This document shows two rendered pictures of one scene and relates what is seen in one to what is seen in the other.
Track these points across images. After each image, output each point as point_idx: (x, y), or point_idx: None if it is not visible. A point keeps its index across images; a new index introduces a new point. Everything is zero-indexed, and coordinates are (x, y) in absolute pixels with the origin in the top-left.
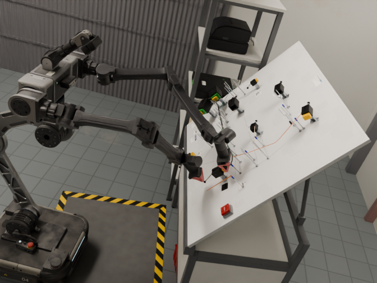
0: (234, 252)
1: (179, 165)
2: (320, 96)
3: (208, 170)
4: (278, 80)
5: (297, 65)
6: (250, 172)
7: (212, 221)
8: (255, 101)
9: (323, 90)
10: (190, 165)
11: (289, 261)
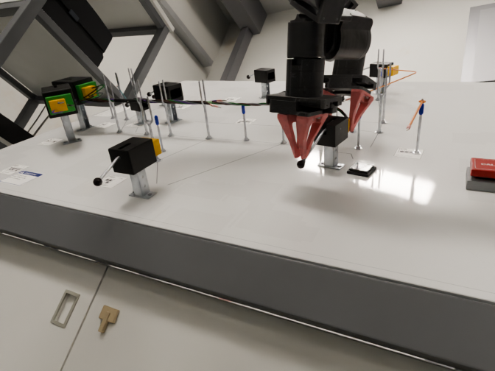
0: None
1: (330, 22)
2: None
3: (225, 180)
4: (211, 95)
5: (227, 86)
6: (384, 140)
7: (485, 216)
8: (191, 110)
9: None
10: (341, 48)
11: None
